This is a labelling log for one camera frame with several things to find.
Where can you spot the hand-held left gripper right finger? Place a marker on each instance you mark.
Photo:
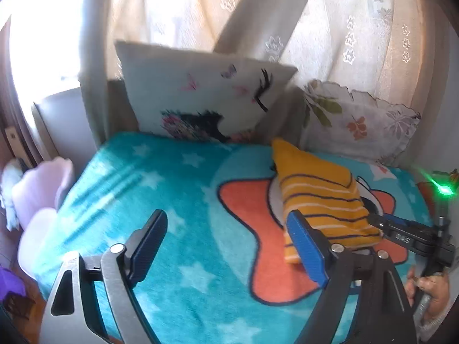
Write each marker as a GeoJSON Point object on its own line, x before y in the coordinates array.
{"type": "Point", "coordinates": [308, 251]}

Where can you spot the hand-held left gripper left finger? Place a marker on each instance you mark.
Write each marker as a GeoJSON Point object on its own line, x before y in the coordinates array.
{"type": "Point", "coordinates": [149, 247]}

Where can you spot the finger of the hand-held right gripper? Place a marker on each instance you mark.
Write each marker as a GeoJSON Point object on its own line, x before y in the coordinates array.
{"type": "Point", "coordinates": [398, 236]}
{"type": "Point", "coordinates": [394, 219]}

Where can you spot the yellow striped towel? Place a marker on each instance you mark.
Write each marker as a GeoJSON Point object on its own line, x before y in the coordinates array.
{"type": "Point", "coordinates": [315, 186]}

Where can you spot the person's right forearm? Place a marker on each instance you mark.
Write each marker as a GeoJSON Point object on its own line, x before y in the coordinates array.
{"type": "Point", "coordinates": [435, 329]}

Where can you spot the person's right hand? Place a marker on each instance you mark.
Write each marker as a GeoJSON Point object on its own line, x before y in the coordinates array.
{"type": "Point", "coordinates": [435, 292]}

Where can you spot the red cloth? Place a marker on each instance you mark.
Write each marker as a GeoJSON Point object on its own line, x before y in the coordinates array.
{"type": "Point", "coordinates": [426, 191]}

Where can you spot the teal printed blanket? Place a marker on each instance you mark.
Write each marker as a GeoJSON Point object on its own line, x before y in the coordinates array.
{"type": "Point", "coordinates": [161, 186]}

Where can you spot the leaf print pillow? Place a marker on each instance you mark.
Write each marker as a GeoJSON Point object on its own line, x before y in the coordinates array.
{"type": "Point", "coordinates": [369, 122]}

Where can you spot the pink shell shaped chair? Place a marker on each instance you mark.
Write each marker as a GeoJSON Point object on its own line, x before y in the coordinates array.
{"type": "Point", "coordinates": [39, 193]}

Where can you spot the purple plastic object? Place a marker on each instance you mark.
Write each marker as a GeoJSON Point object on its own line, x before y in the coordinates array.
{"type": "Point", "coordinates": [10, 285]}

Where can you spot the white fluffy toy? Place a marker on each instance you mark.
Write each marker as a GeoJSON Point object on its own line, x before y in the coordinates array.
{"type": "Point", "coordinates": [9, 193]}

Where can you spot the white board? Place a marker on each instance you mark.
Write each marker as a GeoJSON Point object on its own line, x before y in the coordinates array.
{"type": "Point", "coordinates": [61, 122]}

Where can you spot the eyelash print pillow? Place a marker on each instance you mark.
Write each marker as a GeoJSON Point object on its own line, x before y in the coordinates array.
{"type": "Point", "coordinates": [186, 79]}

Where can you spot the beige lace curtain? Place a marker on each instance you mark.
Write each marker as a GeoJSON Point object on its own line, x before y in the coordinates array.
{"type": "Point", "coordinates": [179, 7]}

